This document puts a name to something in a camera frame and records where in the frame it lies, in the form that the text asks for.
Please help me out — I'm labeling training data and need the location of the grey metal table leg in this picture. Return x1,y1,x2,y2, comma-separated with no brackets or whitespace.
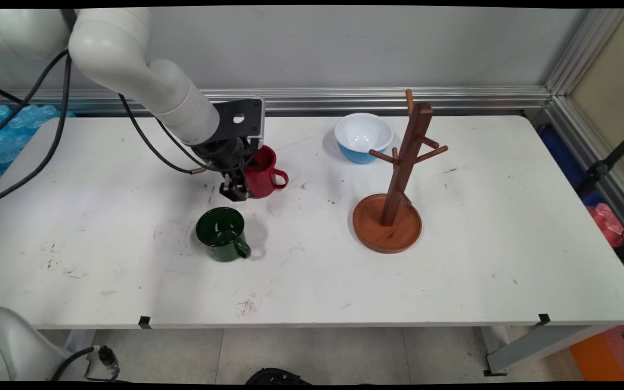
64,329,97,354
480,325,613,377

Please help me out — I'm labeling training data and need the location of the black cable with metal plug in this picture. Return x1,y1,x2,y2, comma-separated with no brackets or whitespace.
49,344,135,383

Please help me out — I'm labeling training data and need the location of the black round floor object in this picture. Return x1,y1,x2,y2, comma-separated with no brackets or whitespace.
244,367,313,385

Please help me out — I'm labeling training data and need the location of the dark green enamel mug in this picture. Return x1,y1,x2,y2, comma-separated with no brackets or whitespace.
196,206,252,263

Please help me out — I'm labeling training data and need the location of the blue bowl, white inside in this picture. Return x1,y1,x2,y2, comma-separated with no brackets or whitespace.
334,112,394,164

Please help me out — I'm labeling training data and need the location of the black gripper cable, brass sleeve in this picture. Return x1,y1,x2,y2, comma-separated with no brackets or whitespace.
118,93,208,175

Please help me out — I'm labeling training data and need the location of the brown wooden mug tree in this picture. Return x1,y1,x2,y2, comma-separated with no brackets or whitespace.
352,89,450,254

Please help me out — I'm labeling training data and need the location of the grey rounded robot base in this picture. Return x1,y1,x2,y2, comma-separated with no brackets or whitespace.
0,306,97,381

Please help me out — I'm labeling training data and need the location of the slanted aluminium frame rail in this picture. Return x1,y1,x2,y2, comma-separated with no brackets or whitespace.
544,8,624,250

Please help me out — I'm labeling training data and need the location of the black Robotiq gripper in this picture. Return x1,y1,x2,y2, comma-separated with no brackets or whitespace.
190,135,261,203

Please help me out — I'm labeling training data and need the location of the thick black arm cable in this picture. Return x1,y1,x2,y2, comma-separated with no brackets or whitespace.
0,50,70,163
0,54,73,210

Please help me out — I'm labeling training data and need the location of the long horizontal aluminium frame rail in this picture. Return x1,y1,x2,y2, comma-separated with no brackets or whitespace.
0,86,554,115

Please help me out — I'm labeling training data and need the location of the orange floor mat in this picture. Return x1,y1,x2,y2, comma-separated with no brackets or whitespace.
569,330,624,381

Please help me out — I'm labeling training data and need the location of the thin black camera cable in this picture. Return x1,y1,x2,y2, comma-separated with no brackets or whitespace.
154,115,210,170

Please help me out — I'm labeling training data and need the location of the red enamel mug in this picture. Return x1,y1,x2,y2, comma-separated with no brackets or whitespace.
243,145,289,199

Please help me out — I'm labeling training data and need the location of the black wrist camera mount plate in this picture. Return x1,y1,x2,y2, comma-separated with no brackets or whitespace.
216,96,265,148

